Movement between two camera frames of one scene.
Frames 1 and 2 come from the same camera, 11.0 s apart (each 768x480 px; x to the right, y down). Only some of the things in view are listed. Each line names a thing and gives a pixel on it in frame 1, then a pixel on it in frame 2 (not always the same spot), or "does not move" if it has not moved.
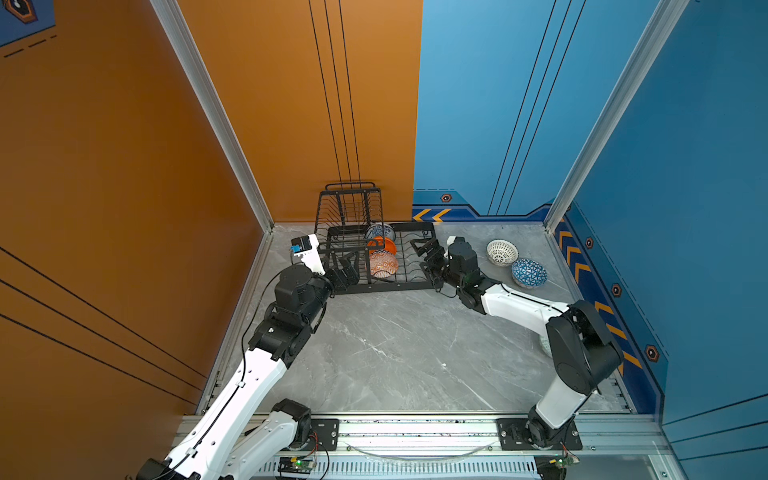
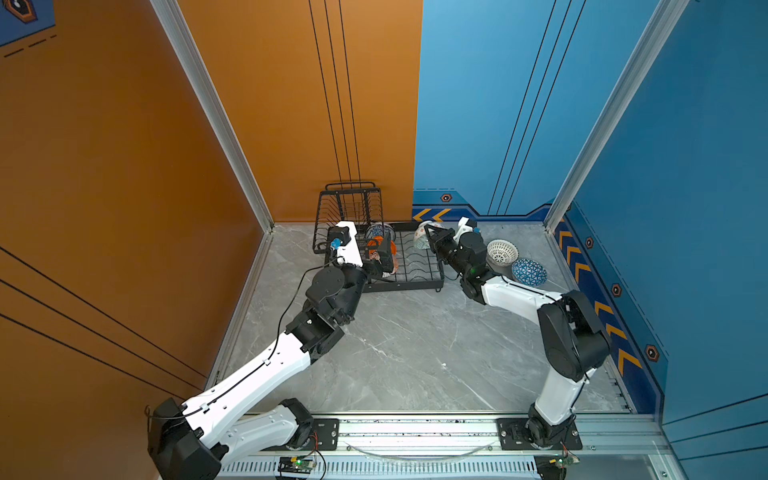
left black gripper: [350, 277] -> [373, 272]
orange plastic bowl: [381, 243] does not move
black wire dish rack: [349, 224] does not move
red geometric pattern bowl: [382, 264] does not move
